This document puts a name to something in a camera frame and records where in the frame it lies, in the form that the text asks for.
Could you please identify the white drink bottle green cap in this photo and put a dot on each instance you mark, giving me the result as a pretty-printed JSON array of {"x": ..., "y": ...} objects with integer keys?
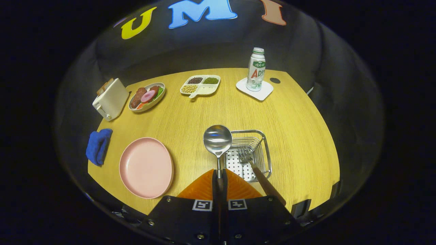
[{"x": 255, "y": 71}]

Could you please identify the pink plate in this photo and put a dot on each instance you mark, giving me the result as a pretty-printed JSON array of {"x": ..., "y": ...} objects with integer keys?
[{"x": 146, "y": 168}]

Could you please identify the green lettuce leaf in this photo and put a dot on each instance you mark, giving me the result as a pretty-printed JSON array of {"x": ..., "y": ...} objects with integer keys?
[{"x": 159, "y": 92}]

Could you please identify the brown toast slices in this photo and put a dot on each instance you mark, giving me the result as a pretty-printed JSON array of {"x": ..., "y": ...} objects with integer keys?
[{"x": 104, "y": 87}]

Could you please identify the black round table grommet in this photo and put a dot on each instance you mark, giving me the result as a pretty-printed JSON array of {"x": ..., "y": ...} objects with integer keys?
[{"x": 275, "y": 80}]

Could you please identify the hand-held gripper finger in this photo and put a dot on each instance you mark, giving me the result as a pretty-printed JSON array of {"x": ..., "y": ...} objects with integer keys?
[
  {"x": 223, "y": 204},
  {"x": 216, "y": 204}
]

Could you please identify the blue folded cloth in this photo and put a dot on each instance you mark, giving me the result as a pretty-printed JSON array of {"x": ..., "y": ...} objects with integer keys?
[{"x": 98, "y": 147}]

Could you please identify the white square coaster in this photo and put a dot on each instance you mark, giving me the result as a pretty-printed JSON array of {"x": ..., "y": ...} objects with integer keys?
[{"x": 264, "y": 92}]

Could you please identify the brown sausage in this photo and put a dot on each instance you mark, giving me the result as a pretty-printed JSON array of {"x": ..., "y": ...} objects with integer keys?
[{"x": 137, "y": 98}]

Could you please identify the white toaster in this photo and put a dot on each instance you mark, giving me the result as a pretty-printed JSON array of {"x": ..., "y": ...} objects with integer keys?
[{"x": 110, "y": 102}]

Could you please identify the grey bowl with food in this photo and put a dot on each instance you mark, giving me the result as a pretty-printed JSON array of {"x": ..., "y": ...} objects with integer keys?
[{"x": 150, "y": 106}]

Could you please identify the pink ham slice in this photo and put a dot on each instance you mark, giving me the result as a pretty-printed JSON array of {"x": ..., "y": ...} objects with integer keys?
[{"x": 148, "y": 96}]

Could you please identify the white divided dish with beans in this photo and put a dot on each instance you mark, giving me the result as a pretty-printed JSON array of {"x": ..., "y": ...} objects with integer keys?
[{"x": 204, "y": 89}]

